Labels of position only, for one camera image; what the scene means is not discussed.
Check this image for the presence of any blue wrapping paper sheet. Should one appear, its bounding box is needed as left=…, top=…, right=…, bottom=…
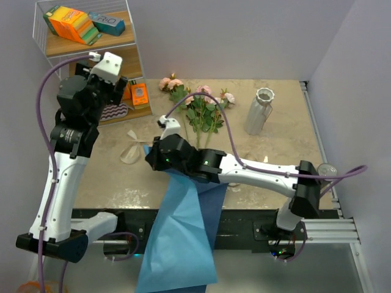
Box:
left=135, top=145, right=228, bottom=293

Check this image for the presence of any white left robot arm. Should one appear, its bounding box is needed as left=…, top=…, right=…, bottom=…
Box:
left=16, top=60, right=127, bottom=263

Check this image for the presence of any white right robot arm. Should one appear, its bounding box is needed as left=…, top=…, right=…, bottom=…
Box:
left=145, top=134, right=321, bottom=240

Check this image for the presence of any white ribbed ceramic vase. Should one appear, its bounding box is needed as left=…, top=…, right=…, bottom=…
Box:
left=244, top=87, right=275, bottom=136

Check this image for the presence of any purple wavy striped pad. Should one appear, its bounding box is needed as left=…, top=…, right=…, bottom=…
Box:
left=100, top=103, right=129, bottom=122

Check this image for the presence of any pink artificial flower bouquet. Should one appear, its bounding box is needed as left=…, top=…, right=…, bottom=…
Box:
left=159, top=73, right=235, bottom=148

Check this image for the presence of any orange box on lower shelf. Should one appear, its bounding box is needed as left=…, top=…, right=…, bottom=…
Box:
left=131, top=83, right=149, bottom=108

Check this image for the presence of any orange sponge pack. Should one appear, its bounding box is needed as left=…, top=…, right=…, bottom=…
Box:
left=43, top=5, right=101, bottom=46

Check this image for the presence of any teal toothpaste box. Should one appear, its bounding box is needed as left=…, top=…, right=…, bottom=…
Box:
left=88, top=12, right=125, bottom=37

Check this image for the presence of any metal tin can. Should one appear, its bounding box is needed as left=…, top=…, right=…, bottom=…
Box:
left=317, top=163, right=338, bottom=182

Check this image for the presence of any orange plastic bag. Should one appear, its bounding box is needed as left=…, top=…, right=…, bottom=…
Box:
left=16, top=281, right=69, bottom=293

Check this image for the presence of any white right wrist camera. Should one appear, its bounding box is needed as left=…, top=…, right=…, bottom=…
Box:
left=158, top=115, right=181, bottom=140

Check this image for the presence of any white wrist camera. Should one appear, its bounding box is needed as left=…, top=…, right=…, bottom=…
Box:
left=158, top=115, right=181, bottom=140
left=89, top=52, right=123, bottom=85

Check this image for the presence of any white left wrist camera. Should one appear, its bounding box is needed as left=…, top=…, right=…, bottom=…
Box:
left=89, top=52, right=123, bottom=85

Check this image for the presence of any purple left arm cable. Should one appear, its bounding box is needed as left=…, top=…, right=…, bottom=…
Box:
left=35, top=54, right=140, bottom=293

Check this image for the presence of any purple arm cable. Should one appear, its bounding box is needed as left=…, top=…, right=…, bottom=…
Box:
left=164, top=92, right=368, bottom=263
left=35, top=54, right=140, bottom=293

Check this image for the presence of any white wire wooden shelf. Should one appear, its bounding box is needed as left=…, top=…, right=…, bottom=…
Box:
left=32, top=0, right=153, bottom=128

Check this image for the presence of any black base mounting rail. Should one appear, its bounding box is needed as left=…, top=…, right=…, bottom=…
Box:
left=70, top=208, right=361, bottom=256

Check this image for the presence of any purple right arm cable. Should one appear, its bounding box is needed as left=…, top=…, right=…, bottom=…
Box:
left=164, top=92, right=368, bottom=263

